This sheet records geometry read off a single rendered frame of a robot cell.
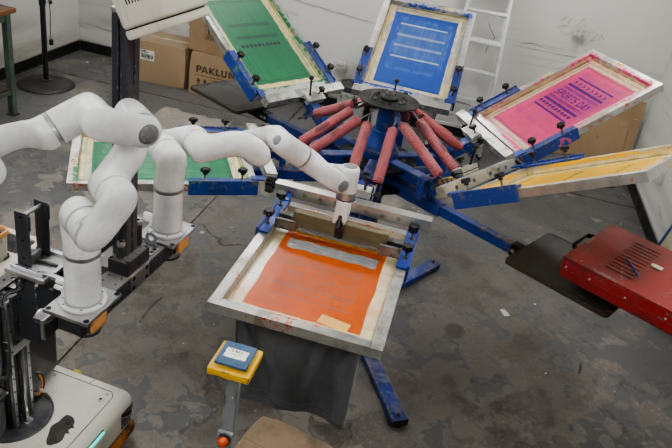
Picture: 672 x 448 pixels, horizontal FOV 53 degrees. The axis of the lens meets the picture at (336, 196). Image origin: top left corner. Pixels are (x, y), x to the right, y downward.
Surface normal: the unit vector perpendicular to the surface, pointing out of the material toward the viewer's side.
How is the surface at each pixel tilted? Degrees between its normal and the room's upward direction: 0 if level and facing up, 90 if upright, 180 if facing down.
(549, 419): 0
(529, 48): 90
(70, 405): 0
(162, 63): 89
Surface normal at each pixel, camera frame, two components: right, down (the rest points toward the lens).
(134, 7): -0.30, 0.40
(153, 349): 0.15, -0.88
